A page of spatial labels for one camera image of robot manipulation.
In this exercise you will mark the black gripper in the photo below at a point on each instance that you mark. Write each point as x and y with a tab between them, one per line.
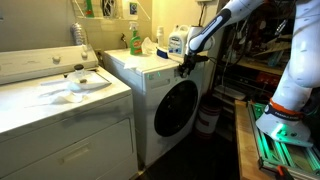
195	60

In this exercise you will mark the washing machine control knob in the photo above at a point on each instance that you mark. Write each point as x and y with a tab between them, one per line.
184	74

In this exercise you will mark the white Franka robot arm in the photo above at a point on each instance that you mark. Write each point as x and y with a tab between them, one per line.
300	66

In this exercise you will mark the white front-load washing machine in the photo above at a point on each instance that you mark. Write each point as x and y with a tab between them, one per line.
153	110

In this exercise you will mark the white dryer knob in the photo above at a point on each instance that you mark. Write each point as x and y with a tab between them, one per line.
84	55
56	60

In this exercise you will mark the blue scrub brush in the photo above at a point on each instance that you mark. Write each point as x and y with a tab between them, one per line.
162	53

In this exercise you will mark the white jug with blue label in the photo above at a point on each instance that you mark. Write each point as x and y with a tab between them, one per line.
177	41

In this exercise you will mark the dark round washer door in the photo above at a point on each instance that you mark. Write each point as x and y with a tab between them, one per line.
175	108

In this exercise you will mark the slim white bottle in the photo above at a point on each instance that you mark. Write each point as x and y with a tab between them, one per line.
160	36

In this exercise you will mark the white crumpled cloth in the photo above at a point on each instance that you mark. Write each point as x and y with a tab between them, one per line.
148	46

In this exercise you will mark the red and white bucket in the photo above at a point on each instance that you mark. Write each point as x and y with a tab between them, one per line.
207	115

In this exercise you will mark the green spray bottle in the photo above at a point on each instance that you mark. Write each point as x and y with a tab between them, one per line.
135	42

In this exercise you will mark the cluttered storage shelves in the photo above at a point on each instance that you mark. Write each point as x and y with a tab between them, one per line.
263	66

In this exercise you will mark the white box with picture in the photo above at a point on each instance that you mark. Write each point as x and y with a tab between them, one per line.
130	9

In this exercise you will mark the wooden table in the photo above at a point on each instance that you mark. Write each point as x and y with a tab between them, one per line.
245	146

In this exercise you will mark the small jar with black lid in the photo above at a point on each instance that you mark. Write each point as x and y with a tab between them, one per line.
79	69

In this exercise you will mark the green bottle on shelf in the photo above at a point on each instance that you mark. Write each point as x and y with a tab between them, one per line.
89	9

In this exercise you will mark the white dryer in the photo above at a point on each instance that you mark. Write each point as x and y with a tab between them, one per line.
66	133

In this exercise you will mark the orange black clamp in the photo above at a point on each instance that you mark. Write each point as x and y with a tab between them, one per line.
283	172

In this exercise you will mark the wall water faucet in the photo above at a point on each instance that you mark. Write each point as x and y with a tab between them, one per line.
124	40

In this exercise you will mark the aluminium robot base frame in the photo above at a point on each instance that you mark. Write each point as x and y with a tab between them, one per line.
283	156

